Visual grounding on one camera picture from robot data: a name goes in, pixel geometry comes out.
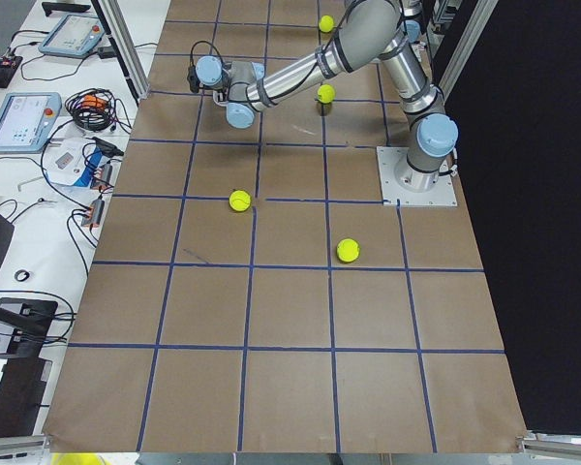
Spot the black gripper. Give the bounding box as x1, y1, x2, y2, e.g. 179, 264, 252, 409
187, 58, 199, 93

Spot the yellow tennis ball centre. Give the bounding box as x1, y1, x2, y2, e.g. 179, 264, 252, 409
229, 190, 252, 212

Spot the yellow tennis ball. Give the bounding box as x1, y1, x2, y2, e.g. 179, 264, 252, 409
317, 84, 336, 105
336, 237, 360, 264
229, 190, 252, 212
318, 15, 335, 33

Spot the yellow tennis ball upper middle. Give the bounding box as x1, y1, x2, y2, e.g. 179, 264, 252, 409
317, 84, 336, 105

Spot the yellow tennis ball far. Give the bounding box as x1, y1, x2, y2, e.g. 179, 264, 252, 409
318, 15, 335, 33

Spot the yellow tennis ball lower right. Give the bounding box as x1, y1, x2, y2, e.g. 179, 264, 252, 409
336, 237, 360, 264

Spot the teach pendant far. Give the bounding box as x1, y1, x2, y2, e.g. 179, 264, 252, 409
38, 14, 105, 59

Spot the teach pendant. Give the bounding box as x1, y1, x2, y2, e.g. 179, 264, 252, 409
0, 92, 62, 154
38, 14, 105, 59

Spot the grey orange connector upper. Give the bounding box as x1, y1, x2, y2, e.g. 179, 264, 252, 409
90, 163, 114, 191

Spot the grey orange connector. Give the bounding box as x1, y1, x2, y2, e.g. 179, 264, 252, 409
90, 163, 114, 191
80, 198, 106, 229

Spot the white blue packet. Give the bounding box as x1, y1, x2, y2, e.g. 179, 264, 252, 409
43, 138, 104, 188

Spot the grey orange connector lower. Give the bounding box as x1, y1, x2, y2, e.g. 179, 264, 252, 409
80, 198, 106, 229

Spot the teach pendant near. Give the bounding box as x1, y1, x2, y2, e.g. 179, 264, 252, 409
0, 92, 62, 154

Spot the brown paper table cover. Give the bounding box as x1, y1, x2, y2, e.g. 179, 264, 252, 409
44, 1, 526, 452

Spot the black panel lower left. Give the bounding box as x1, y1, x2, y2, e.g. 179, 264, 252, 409
0, 357, 52, 438

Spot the yellow object bottom edge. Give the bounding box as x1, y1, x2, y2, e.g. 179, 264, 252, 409
50, 452, 106, 465

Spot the coiled black cable bundle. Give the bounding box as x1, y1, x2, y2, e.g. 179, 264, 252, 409
64, 88, 132, 135

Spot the aluminium frame post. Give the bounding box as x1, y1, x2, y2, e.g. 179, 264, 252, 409
439, 0, 499, 102
91, 0, 150, 106

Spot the aluminium frame post right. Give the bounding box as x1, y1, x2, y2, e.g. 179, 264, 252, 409
439, 0, 499, 102

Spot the aluminium rail bottom left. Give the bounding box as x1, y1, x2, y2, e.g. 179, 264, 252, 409
0, 434, 50, 457

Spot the aluminium rail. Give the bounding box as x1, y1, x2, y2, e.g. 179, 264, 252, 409
517, 431, 581, 460
0, 434, 50, 457

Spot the aluminium rail bottom right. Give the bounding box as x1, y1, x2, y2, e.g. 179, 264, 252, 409
517, 431, 581, 460

